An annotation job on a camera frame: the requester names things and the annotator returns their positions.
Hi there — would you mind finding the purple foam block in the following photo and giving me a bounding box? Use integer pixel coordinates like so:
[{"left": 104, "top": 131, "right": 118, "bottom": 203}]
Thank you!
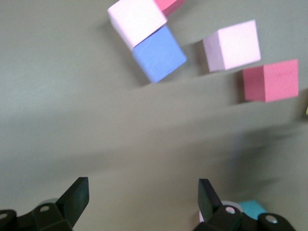
[{"left": 131, "top": 25, "right": 188, "bottom": 84}]

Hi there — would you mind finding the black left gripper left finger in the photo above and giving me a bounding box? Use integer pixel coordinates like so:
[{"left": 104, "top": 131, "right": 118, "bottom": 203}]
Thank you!
[{"left": 32, "top": 177, "right": 90, "bottom": 231}]

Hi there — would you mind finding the blue foam block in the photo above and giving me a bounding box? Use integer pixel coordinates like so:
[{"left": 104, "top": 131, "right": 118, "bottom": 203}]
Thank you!
[{"left": 237, "top": 199, "right": 268, "bottom": 221}]

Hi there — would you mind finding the red foam block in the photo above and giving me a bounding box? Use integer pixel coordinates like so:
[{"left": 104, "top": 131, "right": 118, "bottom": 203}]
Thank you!
[
  {"left": 155, "top": 0, "right": 186, "bottom": 17},
  {"left": 242, "top": 59, "right": 299, "bottom": 103}
]

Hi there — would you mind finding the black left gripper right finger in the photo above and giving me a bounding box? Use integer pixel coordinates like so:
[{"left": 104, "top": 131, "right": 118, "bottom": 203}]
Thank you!
[{"left": 193, "top": 178, "right": 244, "bottom": 231}]

